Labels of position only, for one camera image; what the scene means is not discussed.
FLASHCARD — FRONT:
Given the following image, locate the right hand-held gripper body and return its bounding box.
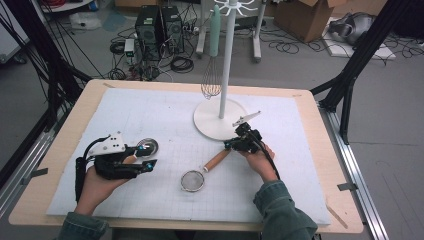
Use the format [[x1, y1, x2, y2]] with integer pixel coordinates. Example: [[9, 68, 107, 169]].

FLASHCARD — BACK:
[[232, 110, 264, 155]]

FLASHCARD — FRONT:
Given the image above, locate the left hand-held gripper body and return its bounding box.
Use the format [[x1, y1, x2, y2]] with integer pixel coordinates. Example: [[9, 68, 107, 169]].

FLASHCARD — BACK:
[[87, 130, 148, 182]]

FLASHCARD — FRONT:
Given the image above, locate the metal skimmer spoon wooden handle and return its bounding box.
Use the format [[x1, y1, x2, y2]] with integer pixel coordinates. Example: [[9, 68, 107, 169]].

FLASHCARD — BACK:
[[122, 137, 160, 165]]

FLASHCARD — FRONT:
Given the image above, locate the mesh strainer with wooden handle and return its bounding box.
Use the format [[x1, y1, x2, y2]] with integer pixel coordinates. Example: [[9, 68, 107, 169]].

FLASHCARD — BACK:
[[180, 148, 232, 193]]

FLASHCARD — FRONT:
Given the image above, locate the white hook rack stand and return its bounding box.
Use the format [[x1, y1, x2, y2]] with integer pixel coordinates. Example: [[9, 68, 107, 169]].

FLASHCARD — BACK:
[[193, 0, 259, 142]]

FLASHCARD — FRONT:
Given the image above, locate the whisk with mint green handle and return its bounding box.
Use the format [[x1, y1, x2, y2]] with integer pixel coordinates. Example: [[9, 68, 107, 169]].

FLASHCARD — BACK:
[[200, 3, 224, 100]]

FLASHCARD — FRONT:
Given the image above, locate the person's right hand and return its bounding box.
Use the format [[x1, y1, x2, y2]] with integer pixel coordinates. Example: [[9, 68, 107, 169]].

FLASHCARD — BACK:
[[239, 144, 279, 184]]

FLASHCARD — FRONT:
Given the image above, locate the person's left hand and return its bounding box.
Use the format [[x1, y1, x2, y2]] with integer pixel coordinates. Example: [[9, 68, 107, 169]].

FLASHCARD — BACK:
[[73, 165, 131, 216]]

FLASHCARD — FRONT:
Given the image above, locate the white grid mat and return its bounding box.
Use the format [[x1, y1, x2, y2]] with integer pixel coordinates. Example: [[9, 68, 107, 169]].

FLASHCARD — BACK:
[[46, 87, 332, 225]]

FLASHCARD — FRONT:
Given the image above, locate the white floor stand leg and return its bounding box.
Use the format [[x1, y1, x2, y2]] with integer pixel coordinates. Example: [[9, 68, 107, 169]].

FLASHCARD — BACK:
[[252, 0, 268, 63], [195, 0, 208, 56]]

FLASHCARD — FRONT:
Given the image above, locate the small white device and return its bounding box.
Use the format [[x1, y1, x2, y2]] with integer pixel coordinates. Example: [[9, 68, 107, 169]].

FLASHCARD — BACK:
[[123, 38, 136, 58]]

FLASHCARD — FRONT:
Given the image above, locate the black computer tower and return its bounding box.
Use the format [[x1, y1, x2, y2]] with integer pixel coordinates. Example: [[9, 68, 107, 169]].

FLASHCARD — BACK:
[[161, 5, 185, 53], [134, 4, 164, 62]]

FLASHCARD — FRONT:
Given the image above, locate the white foam board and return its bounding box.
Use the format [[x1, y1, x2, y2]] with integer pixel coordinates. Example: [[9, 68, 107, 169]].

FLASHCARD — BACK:
[[321, 33, 398, 61]]

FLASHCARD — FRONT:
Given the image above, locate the brown cardboard box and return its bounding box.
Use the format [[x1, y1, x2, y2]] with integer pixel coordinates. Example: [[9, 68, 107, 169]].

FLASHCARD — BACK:
[[273, 0, 338, 43]]

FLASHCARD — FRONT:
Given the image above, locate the clear plastic bag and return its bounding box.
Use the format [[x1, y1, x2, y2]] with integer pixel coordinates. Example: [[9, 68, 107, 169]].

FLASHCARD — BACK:
[[69, 12, 103, 30]]

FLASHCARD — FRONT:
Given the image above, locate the white round table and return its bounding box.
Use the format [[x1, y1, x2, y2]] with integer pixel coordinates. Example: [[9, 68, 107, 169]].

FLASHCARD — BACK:
[[39, 0, 94, 14]]

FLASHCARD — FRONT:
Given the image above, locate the grey headset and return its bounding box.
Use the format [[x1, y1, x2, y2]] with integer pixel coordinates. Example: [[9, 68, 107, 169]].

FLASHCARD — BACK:
[[328, 12, 376, 46]]

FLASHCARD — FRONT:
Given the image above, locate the right hand-held gripper cable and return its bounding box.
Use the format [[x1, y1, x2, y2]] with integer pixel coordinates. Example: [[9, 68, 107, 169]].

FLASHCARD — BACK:
[[253, 133, 282, 181]]

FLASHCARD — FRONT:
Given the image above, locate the hand-held gripper cable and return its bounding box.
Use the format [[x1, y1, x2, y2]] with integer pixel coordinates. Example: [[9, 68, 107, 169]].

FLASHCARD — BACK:
[[74, 134, 111, 203], [253, 133, 282, 181]]

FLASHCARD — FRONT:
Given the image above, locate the left hand-held gripper cable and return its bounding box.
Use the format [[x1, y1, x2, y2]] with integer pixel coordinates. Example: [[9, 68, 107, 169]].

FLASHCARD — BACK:
[[74, 134, 111, 203]]

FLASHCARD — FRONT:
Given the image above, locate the grey metal bracket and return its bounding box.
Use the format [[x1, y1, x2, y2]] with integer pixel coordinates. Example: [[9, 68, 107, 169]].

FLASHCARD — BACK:
[[21, 167, 49, 186], [337, 181, 359, 192]]

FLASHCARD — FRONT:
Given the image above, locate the coiled black cable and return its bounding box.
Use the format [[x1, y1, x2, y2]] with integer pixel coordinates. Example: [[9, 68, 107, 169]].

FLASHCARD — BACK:
[[169, 55, 195, 74]]

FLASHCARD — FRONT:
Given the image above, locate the silver aluminium rail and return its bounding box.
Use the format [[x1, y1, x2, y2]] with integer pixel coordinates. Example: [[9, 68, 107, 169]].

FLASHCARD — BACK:
[[319, 106, 389, 240], [0, 109, 64, 218]]

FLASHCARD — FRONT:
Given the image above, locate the black aluminium frame post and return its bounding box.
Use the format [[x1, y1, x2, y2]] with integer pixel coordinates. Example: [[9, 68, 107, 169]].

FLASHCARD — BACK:
[[0, 0, 93, 132], [309, 0, 414, 145]]

